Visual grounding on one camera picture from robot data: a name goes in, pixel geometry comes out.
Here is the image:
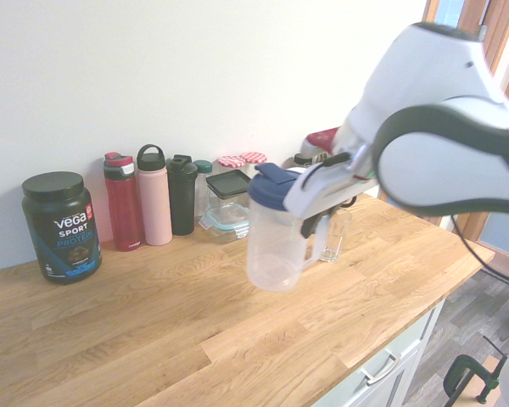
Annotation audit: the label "red water bottle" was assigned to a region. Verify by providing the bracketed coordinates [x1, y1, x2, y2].
[103, 152, 146, 253]

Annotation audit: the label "clear pitcher blue lid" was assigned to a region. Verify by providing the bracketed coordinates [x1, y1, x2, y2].
[245, 161, 337, 294]

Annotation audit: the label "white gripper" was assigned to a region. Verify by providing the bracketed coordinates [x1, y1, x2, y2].
[282, 143, 381, 240]

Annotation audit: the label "pink insulated bottle black cap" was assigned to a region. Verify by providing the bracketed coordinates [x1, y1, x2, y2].
[136, 143, 174, 248]

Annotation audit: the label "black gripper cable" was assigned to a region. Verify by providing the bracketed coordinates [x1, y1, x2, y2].
[300, 153, 509, 293]

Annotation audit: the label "square clear container black lid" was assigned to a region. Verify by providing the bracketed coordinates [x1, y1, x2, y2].
[204, 170, 257, 211]

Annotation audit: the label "glass food container teal clips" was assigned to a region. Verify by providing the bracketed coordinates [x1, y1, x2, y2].
[198, 204, 253, 244]

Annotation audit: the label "green metal clamp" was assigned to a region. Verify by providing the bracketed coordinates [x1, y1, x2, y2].
[442, 335, 509, 407]

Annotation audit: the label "glass jar red gingham lid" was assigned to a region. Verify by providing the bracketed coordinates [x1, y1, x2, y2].
[216, 154, 249, 176]
[240, 150, 269, 181]

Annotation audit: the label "silver drawer handle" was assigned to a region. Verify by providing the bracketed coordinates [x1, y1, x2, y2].
[415, 310, 436, 341]
[360, 350, 402, 387]

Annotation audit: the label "red white kitchen object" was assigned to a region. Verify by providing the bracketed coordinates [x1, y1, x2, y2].
[299, 125, 343, 158]

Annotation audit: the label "wooden door frame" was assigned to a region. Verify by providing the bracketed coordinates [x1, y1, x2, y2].
[421, 0, 509, 294]

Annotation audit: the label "black Vega protein tub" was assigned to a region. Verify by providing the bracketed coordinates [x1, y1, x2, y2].
[20, 170, 103, 287]

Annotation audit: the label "clear bottle green cap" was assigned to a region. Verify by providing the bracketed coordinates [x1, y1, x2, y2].
[193, 159, 214, 220]

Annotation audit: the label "pale kitchen cabinet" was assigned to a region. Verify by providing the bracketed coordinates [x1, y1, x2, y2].
[312, 295, 447, 407]

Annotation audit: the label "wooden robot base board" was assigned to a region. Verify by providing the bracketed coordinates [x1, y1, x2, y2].
[477, 354, 508, 385]

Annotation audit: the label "black shaker bottle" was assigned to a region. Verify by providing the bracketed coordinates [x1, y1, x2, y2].
[165, 153, 199, 237]

